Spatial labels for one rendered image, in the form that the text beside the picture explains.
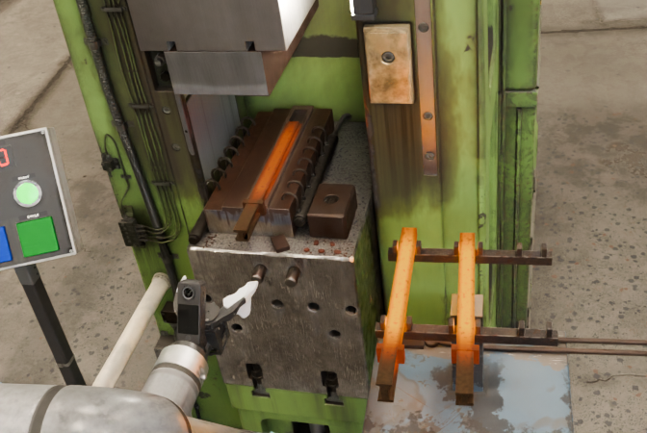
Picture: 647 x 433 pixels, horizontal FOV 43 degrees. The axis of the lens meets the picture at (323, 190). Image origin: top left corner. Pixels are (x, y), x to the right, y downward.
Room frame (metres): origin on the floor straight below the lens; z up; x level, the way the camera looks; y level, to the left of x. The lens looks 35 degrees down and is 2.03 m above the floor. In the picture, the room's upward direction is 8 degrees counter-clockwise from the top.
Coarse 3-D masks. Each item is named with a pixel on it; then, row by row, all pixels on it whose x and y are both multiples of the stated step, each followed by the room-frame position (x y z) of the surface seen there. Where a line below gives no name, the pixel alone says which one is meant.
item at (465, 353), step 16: (464, 240) 1.23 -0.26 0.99; (464, 256) 1.18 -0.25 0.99; (464, 272) 1.13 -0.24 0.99; (464, 288) 1.09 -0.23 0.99; (464, 304) 1.05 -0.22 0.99; (464, 320) 1.01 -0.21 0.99; (464, 336) 0.97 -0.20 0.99; (464, 352) 0.93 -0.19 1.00; (464, 368) 0.90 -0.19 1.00; (464, 384) 0.87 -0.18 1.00; (464, 400) 0.85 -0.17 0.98
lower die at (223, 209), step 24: (264, 120) 1.82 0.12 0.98; (288, 120) 1.77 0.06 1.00; (312, 120) 1.76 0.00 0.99; (240, 144) 1.72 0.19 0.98; (264, 144) 1.69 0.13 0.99; (312, 144) 1.65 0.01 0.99; (240, 168) 1.61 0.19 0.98; (288, 168) 1.56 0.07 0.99; (216, 192) 1.53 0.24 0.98; (240, 192) 1.50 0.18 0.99; (216, 216) 1.46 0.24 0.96; (264, 216) 1.43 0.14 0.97; (288, 216) 1.41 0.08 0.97
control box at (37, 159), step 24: (0, 144) 1.52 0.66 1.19; (24, 144) 1.52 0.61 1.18; (48, 144) 1.52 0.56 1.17; (0, 168) 1.49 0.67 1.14; (24, 168) 1.49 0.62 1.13; (48, 168) 1.49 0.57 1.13; (0, 192) 1.47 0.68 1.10; (48, 192) 1.47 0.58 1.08; (0, 216) 1.44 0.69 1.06; (24, 216) 1.44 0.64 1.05; (72, 216) 1.48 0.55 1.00; (72, 240) 1.42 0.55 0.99; (0, 264) 1.39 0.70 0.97; (24, 264) 1.39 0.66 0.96
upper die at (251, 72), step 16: (288, 48) 1.56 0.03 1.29; (176, 64) 1.46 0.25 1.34; (192, 64) 1.45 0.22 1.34; (208, 64) 1.44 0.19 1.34; (224, 64) 1.43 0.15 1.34; (240, 64) 1.42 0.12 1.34; (256, 64) 1.41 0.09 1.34; (272, 64) 1.46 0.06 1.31; (176, 80) 1.47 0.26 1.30; (192, 80) 1.46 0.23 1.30; (208, 80) 1.44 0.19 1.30; (224, 80) 1.43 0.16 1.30; (240, 80) 1.42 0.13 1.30; (256, 80) 1.41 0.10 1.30; (272, 80) 1.44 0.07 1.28
